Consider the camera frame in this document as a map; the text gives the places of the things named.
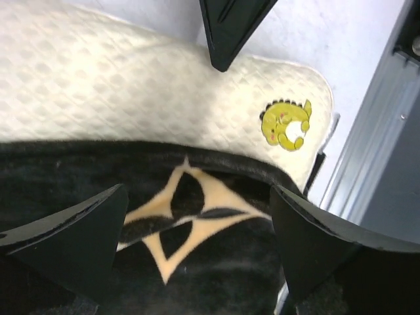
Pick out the black floral pillowcase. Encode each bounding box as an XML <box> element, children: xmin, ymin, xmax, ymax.
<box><xmin>1</xmin><ymin>140</ymin><xmax>301</xmax><ymax>314</ymax></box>

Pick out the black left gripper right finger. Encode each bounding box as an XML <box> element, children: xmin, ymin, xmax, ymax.
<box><xmin>270</xmin><ymin>186</ymin><xmax>419</xmax><ymax>304</ymax></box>

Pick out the cream yellow-edged pillow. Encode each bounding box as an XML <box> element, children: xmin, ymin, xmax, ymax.
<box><xmin>1</xmin><ymin>1</ymin><xmax>333</xmax><ymax>188</ymax></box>

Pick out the aluminium front rail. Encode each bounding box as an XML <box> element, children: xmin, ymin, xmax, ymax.
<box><xmin>321</xmin><ymin>1</ymin><xmax>419</xmax><ymax>242</ymax></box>

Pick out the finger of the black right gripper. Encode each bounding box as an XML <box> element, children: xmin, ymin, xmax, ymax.
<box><xmin>199</xmin><ymin>0</ymin><xmax>277</xmax><ymax>72</ymax></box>

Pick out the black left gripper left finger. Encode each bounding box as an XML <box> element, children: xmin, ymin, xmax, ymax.
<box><xmin>1</xmin><ymin>184</ymin><xmax>128</xmax><ymax>307</ymax></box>

